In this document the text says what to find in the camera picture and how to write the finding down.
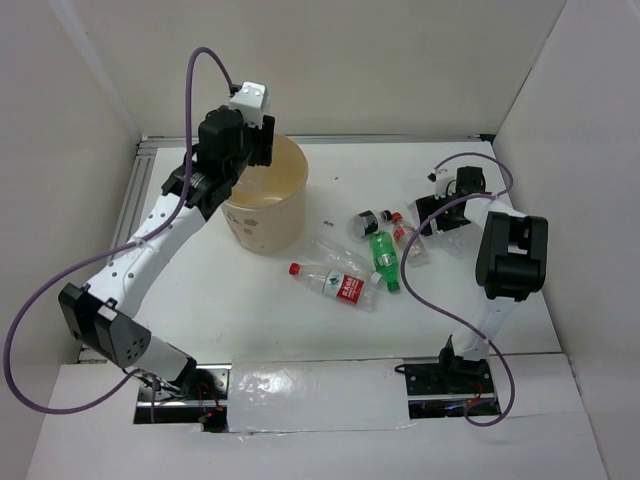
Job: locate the small clear bottle red label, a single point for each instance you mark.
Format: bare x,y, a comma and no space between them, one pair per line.
402,232

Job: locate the aluminium frame rail left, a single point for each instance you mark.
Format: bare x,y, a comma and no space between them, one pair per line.
136,193

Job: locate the small bottle black label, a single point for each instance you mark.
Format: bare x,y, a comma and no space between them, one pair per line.
362,226

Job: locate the large clear bottle red label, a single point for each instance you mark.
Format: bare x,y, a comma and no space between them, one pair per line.
337,285

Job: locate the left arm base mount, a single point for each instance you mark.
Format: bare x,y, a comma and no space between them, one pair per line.
202,402

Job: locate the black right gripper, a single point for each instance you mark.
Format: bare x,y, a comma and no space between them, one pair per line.
429,205

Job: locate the tan paper bucket bin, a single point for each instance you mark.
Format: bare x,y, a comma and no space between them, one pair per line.
266,211

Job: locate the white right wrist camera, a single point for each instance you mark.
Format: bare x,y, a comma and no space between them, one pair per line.
441,178

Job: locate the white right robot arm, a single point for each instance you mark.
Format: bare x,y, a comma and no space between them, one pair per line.
510,265

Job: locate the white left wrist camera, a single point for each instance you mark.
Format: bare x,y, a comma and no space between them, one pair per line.
252,101

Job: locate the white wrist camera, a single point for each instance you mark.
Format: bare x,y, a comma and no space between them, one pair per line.
252,101
441,178

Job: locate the long clear bottle white cap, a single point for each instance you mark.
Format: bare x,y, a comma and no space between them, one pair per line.
335,255

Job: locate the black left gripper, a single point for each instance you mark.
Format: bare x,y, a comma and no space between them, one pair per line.
266,140

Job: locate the green plastic bottle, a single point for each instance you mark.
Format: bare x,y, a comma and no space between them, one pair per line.
385,259

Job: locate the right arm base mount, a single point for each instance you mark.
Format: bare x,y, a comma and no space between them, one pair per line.
433,394

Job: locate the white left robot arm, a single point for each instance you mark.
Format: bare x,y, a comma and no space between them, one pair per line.
101,313

